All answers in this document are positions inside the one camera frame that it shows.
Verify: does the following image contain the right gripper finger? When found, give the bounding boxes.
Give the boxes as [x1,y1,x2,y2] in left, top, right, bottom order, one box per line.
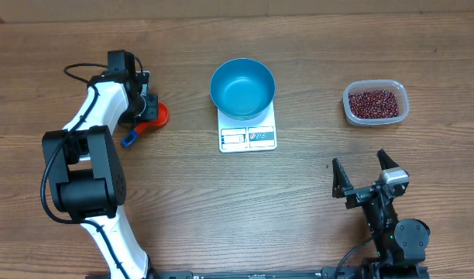
[332,158,354,198]
[376,149,399,171]

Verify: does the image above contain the clear plastic container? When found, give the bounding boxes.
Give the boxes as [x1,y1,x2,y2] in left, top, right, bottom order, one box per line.
[342,79,410,126]

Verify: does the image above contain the white digital kitchen scale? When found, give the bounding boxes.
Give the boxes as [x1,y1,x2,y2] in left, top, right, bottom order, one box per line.
[218,103,277,153]

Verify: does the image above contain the blue metal bowl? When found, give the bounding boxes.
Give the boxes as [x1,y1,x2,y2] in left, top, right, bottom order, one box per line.
[209,57,276,120]

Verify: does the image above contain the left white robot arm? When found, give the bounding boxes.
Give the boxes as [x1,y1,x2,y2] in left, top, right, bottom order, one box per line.
[40,50,160,278]

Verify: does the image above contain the orange measuring scoop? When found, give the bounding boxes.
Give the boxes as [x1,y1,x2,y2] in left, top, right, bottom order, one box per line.
[121,102,170,148]

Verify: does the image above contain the red beans in container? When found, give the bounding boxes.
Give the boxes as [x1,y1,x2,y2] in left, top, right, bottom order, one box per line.
[348,89,399,119]

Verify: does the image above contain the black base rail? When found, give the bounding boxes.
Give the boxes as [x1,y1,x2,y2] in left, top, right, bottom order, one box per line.
[149,267,430,279]

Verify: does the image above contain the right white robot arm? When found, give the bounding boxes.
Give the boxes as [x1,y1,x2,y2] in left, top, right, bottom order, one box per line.
[332,150,431,278]

